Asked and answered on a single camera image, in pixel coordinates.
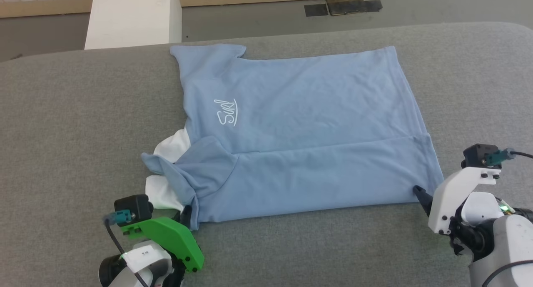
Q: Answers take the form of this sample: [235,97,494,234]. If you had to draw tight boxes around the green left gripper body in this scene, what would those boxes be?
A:
[120,216,205,273]

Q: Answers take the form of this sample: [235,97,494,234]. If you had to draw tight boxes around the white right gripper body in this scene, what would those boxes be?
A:
[428,167,502,236]

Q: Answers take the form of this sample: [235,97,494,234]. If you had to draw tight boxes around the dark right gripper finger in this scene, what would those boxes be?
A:
[413,185,433,217]

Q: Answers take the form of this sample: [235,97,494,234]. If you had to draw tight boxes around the light blue t-shirt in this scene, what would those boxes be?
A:
[141,44,445,231]

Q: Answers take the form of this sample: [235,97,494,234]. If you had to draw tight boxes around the wide black floor mat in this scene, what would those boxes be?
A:
[327,0,383,16]

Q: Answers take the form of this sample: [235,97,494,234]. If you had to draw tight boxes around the white box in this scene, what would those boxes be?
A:
[85,0,182,50]

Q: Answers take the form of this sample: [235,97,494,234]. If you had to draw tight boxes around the small black floor mat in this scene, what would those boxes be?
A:
[304,4,329,17]

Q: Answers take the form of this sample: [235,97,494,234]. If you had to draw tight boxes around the black cable with teal plug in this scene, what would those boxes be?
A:
[103,211,149,287]
[486,149,533,165]

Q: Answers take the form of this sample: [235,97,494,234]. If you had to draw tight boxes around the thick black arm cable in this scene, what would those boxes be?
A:
[480,260,533,287]

